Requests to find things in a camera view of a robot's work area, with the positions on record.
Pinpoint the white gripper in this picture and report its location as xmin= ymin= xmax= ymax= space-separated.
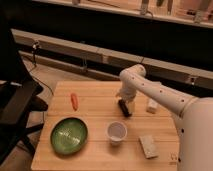
xmin=116 ymin=83 xmax=136 ymax=114

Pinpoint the white sponge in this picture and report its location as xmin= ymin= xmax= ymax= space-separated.
xmin=139 ymin=135 xmax=158 ymax=159

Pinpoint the green bowl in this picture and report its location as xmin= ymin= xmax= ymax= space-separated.
xmin=50 ymin=117 xmax=88 ymax=155

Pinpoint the orange carrot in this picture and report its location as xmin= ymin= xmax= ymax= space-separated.
xmin=71 ymin=93 xmax=78 ymax=111

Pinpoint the black chair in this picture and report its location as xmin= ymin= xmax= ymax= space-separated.
xmin=0 ymin=18 xmax=48 ymax=165

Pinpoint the white paper cup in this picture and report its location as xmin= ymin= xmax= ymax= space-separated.
xmin=107 ymin=121 xmax=127 ymax=146

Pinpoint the black cable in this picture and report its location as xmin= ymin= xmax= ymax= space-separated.
xmin=20 ymin=44 xmax=55 ymax=96

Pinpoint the white plastic bottle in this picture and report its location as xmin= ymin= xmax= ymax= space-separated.
xmin=146 ymin=98 xmax=158 ymax=114

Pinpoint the black eraser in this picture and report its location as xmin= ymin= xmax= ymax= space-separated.
xmin=118 ymin=99 xmax=132 ymax=117

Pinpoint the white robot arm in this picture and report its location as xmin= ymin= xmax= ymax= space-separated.
xmin=118 ymin=64 xmax=213 ymax=171

